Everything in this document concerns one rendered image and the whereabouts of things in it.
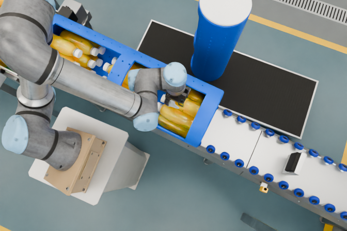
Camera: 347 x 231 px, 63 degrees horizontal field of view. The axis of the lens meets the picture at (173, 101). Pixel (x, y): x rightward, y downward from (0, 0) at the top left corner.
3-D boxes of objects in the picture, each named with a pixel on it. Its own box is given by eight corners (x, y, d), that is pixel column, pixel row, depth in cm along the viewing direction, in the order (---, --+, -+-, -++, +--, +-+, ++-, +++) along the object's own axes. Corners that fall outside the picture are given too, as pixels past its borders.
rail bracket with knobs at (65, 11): (71, 32, 161) (64, 23, 151) (60, 27, 162) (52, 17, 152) (80, 18, 163) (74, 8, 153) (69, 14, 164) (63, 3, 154)
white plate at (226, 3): (254, -17, 152) (254, -15, 153) (204, -24, 154) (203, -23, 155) (248, 29, 145) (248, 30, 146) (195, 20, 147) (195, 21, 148)
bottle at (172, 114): (199, 115, 128) (164, 98, 130) (195, 120, 122) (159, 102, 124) (192, 127, 130) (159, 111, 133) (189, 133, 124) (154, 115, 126)
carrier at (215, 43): (226, 52, 238) (193, 47, 239) (255, -16, 153) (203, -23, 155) (222, 84, 231) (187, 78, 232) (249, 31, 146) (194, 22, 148)
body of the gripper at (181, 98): (182, 108, 115) (183, 100, 103) (163, 99, 116) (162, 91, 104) (190, 92, 116) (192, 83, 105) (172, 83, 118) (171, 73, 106)
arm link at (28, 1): (14, 128, 103) (-14, 10, 61) (24, 95, 111) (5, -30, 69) (50, 132, 106) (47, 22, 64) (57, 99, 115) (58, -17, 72)
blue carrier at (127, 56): (195, 150, 138) (199, 145, 111) (46, 75, 149) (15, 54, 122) (219, 99, 144) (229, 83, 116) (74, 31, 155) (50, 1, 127)
